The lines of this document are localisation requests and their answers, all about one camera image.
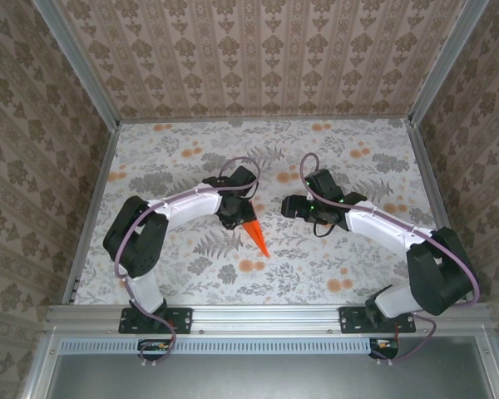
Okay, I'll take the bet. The orange paper sheet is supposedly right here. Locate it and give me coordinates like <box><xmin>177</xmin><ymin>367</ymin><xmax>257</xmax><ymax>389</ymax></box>
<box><xmin>242</xmin><ymin>219</ymin><xmax>271</xmax><ymax>259</ymax></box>

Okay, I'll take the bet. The floral print tablecloth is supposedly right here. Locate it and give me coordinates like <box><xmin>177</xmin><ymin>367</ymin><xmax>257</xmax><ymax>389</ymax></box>
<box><xmin>73</xmin><ymin>118</ymin><xmax>461</xmax><ymax>307</ymax></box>

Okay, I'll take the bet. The small black electronics board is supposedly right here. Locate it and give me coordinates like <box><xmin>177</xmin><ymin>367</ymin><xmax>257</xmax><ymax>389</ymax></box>
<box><xmin>368</xmin><ymin>337</ymin><xmax>400</xmax><ymax>361</ymax></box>
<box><xmin>136</xmin><ymin>338</ymin><xmax>178</xmax><ymax>362</ymax></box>

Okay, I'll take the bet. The grey metal panel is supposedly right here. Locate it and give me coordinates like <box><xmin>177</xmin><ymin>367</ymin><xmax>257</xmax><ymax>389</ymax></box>
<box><xmin>22</xmin><ymin>334</ymin><xmax>499</xmax><ymax>399</ymax></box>

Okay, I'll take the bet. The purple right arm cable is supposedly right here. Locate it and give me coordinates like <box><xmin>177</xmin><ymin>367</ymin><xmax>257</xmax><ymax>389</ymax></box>
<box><xmin>299</xmin><ymin>152</ymin><xmax>482</xmax><ymax>367</ymax></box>

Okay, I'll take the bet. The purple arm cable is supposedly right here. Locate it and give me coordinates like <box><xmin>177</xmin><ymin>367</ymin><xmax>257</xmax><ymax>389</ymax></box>
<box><xmin>299</xmin><ymin>152</ymin><xmax>482</xmax><ymax>367</ymax></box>
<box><xmin>114</xmin><ymin>156</ymin><xmax>262</xmax><ymax>369</ymax></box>

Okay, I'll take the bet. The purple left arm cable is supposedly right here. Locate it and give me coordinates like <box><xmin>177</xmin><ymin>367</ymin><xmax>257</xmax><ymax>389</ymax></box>
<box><xmin>114</xmin><ymin>156</ymin><xmax>262</xmax><ymax>369</ymax></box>

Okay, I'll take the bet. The thin aluminium table edge rail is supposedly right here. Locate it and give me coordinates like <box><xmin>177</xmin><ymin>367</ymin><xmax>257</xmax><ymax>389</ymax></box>
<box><xmin>118</xmin><ymin>116</ymin><xmax>413</xmax><ymax>125</ymax></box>

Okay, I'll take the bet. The long aluminium mounting rail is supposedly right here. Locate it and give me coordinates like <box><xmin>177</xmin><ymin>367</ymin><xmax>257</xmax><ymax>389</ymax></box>
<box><xmin>45</xmin><ymin>303</ymin><xmax>492</xmax><ymax>333</ymax></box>

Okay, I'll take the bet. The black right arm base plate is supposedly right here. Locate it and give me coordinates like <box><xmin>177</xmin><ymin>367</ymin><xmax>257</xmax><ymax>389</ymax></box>
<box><xmin>338</xmin><ymin>305</ymin><xmax>417</xmax><ymax>335</ymax></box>

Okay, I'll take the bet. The aluminium side rail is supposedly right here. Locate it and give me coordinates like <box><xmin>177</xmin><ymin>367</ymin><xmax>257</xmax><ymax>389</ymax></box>
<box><xmin>62</xmin><ymin>124</ymin><xmax>121</xmax><ymax>307</ymax></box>
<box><xmin>407</xmin><ymin>122</ymin><xmax>475</xmax><ymax>304</ymax></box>

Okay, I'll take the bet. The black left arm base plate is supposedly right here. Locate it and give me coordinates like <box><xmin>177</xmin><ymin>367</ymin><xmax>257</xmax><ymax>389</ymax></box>
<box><xmin>118</xmin><ymin>306</ymin><xmax>193</xmax><ymax>336</ymax></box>

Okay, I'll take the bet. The slotted grey cable duct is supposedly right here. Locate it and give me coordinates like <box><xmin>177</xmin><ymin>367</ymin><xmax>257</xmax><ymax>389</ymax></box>
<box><xmin>60</xmin><ymin>337</ymin><xmax>373</xmax><ymax>355</ymax></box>

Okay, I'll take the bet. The aluminium frame post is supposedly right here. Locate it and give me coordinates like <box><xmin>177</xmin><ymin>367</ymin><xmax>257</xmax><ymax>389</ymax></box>
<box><xmin>408</xmin><ymin>0</ymin><xmax>491</xmax><ymax>128</ymax></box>
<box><xmin>32</xmin><ymin>0</ymin><xmax>121</xmax><ymax>130</ymax></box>

